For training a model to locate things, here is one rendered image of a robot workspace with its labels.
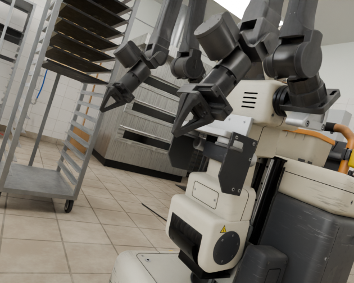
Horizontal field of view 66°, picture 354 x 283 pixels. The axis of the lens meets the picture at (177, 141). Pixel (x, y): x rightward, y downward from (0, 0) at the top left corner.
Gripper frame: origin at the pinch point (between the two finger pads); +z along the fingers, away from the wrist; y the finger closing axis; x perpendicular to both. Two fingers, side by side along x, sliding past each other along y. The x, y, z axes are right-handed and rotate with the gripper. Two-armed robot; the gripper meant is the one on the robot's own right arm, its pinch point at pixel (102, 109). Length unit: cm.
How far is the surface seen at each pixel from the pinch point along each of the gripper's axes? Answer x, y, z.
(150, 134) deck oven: 166, -292, -70
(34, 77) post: -13, -100, 1
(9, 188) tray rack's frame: 23, -100, 59
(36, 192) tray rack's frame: 37, -100, 53
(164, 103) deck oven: 148, -295, -121
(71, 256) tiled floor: 57, -49, 58
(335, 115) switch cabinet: 280, -126, -255
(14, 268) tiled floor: 34, -39, 70
